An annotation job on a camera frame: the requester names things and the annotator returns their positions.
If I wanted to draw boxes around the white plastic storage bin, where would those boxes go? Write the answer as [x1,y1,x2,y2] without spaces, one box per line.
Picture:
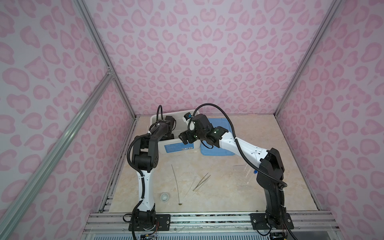
[158,110,201,154]

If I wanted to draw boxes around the metal tweezers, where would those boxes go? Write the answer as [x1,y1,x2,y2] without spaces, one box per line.
[193,173,211,192]

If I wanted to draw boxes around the clear acrylic test tube rack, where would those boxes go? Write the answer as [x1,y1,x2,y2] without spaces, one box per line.
[233,165,255,191]

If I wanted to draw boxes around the small white ceramic dish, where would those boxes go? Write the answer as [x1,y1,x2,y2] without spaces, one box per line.
[160,193,170,202]

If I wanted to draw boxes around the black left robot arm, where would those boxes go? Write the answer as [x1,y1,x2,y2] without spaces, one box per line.
[126,116,175,232]

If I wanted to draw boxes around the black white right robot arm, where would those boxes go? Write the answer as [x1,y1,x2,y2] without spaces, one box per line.
[179,113,294,233]

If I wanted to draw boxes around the blue plastic bin lid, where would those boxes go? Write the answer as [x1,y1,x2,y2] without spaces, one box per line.
[201,118,235,157]

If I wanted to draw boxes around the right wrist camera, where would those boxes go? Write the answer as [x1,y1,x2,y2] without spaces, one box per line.
[184,113,192,121]

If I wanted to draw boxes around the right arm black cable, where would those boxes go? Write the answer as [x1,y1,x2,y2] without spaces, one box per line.
[191,103,298,240]

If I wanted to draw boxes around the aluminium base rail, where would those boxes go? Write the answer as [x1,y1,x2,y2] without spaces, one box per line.
[81,211,344,240]

